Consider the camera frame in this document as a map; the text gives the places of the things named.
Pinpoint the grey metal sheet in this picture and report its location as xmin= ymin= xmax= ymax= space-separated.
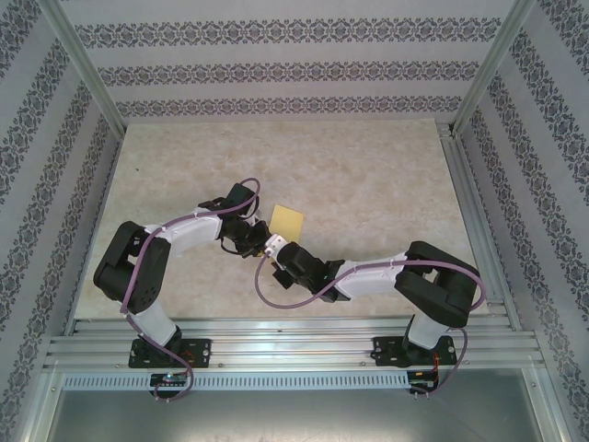
xmin=45 ymin=389 xmax=553 ymax=442

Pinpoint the thin black left gripper cable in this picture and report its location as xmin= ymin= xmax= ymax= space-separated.
xmin=217 ymin=233 xmax=248 ymax=260

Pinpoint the long aluminium mounting rail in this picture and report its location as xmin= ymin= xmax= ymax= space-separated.
xmin=43 ymin=316 xmax=549 ymax=372

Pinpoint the slotted grey cable duct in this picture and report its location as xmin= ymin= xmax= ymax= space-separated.
xmin=62 ymin=371 xmax=411 ymax=392

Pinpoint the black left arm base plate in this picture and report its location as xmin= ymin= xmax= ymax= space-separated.
xmin=128 ymin=338 xmax=214 ymax=369

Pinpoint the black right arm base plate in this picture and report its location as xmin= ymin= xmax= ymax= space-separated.
xmin=371 ymin=334 xmax=459 ymax=368

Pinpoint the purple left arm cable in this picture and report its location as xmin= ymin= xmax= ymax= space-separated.
xmin=120 ymin=178 xmax=262 ymax=405

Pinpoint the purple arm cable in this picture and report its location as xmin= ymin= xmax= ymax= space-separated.
xmin=120 ymin=178 xmax=262 ymax=405
xmin=255 ymin=255 xmax=489 ymax=401

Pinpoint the aluminium side rail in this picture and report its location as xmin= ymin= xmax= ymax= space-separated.
xmin=434 ymin=120 xmax=524 ymax=332

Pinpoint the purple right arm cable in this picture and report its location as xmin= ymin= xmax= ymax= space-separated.
xmin=255 ymin=255 xmax=489 ymax=401

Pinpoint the aluminium frame post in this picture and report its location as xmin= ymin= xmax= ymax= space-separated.
xmin=25 ymin=367 xmax=64 ymax=442
xmin=452 ymin=0 xmax=538 ymax=137
xmin=39 ymin=0 xmax=126 ymax=135
xmin=522 ymin=364 xmax=575 ymax=442

